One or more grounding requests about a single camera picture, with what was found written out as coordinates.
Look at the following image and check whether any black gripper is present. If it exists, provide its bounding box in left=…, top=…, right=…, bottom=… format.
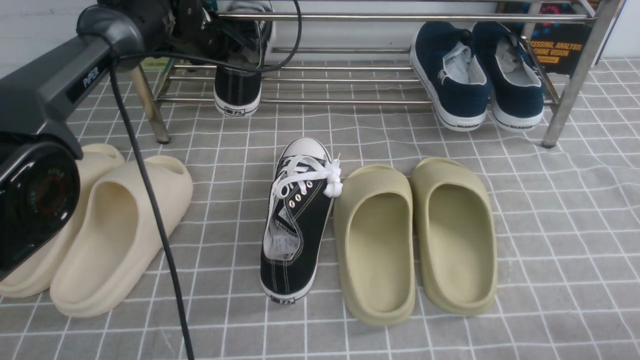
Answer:
left=170, top=0, right=261, bottom=63

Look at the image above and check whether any black canvas sneaker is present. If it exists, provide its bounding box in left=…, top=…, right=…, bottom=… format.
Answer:
left=214, top=20, right=275, bottom=117
left=260, top=137, right=343, bottom=305

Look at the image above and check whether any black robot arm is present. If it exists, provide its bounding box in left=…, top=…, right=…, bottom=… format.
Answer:
left=0, top=0, right=266, bottom=280

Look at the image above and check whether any metal shoe rack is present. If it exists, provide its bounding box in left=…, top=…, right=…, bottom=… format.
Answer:
left=128, top=0, right=625, bottom=149

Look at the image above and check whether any yellow-green book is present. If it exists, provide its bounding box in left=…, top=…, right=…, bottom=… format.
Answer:
left=140, top=57, right=170, bottom=71

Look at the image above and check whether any cream slide slipper left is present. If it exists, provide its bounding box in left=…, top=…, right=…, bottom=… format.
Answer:
left=0, top=143, right=125, bottom=298

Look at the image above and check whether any cream slide slipper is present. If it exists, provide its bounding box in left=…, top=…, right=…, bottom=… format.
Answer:
left=0, top=143, right=125, bottom=298
left=49, top=161, right=162, bottom=318

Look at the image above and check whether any cream slide slipper right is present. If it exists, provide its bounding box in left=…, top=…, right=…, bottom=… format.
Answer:
left=49, top=161, right=162, bottom=318

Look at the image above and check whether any navy sneaker left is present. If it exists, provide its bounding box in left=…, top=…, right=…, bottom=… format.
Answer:
left=409, top=22, right=492, bottom=132

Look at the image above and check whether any navy sneaker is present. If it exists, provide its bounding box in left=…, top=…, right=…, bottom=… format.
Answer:
left=409, top=22, right=492, bottom=132
left=471, top=22, right=544, bottom=132

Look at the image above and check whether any olive slide slipper left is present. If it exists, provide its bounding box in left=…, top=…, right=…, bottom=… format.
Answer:
left=333, top=164, right=416, bottom=326

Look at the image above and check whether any olive slide slipper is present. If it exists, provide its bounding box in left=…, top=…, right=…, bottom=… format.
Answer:
left=333, top=164, right=416, bottom=326
left=409, top=157, right=498, bottom=316

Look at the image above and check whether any olive slide slipper right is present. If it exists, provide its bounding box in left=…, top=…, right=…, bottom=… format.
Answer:
left=409, top=157, right=498, bottom=316

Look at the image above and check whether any navy sneaker right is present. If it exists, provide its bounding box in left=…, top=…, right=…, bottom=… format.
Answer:
left=471, top=22, right=544, bottom=132

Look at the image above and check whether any dark machine vision book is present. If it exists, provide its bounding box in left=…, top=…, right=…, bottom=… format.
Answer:
left=496, top=1, right=592, bottom=76

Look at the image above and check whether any grey checked floor cloth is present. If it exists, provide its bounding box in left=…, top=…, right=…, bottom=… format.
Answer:
left=0, top=59, right=640, bottom=360

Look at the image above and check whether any black cable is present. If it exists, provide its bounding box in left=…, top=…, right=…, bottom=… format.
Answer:
left=107, top=0, right=303, bottom=360

